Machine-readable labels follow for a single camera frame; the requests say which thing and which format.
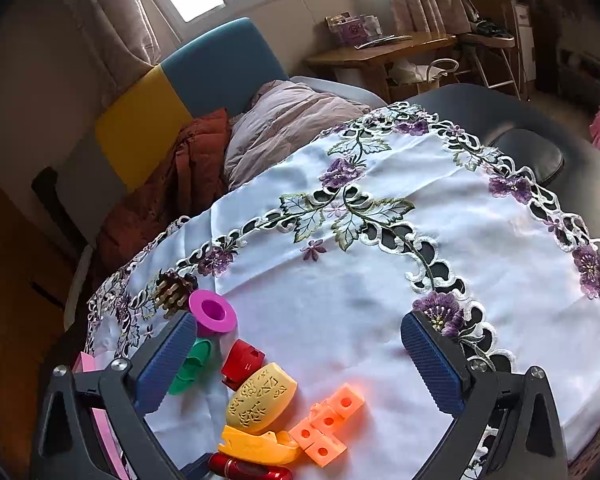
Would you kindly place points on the yellow oval embossed block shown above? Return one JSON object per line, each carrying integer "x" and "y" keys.
{"x": 262, "y": 397}

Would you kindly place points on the red metallic cylinder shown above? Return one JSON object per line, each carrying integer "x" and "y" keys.
{"x": 250, "y": 470}

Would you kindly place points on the yellow plastic shell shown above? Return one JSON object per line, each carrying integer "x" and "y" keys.
{"x": 260, "y": 445}

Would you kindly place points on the multicolour padded headboard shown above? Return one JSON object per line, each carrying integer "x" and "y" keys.
{"x": 140, "y": 120}

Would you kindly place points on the white bed sheet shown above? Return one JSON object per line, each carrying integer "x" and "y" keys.
{"x": 330, "y": 87}

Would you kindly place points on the wooden desk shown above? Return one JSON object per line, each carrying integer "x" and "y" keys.
{"x": 380, "y": 52}

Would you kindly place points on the red plastic block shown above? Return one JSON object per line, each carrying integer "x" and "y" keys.
{"x": 242, "y": 362}

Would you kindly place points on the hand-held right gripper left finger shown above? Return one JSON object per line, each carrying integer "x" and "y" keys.
{"x": 165, "y": 365}

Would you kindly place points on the pink pillow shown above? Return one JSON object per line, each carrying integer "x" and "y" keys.
{"x": 280, "y": 125}

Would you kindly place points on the black round cushion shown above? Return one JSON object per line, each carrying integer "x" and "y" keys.
{"x": 522, "y": 152}

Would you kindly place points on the pink rimmed tray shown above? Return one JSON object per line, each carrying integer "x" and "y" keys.
{"x": 97, "y": 410}

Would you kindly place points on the magazine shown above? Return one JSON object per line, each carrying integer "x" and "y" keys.
{"x": 382, "y": 41}

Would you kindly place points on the black padded massage table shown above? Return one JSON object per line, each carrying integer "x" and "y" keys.
{"x": 555, "y": 120}

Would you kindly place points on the magenta plastic spool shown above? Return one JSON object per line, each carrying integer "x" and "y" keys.
{"x": 212, "y": 312}

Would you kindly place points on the wooden shelf cabinet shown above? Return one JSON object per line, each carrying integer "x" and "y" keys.
{"x": 505, "y": 25}

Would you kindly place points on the rust brown quilted jacket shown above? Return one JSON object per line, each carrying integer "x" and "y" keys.
{"x": 180, "y": 185}

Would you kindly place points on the green plastic spool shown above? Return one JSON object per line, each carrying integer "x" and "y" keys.
{"x": 195, "y": 360}

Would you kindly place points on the brown pine cone toy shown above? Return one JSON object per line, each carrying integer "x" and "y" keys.
{"x": 172, "y": 290}

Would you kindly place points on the white embroidered floral tablecloth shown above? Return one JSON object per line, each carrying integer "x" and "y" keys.
{"x": 355, "y": 260}

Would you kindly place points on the orange plastic cube block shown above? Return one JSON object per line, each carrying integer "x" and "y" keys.
{"x": 327, "y": 422}

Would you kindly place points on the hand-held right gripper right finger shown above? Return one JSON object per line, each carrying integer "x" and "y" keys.
{"x": 432, "y": 365}

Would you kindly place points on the purple box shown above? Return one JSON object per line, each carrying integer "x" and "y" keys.
{"x": 350, "y": 30}

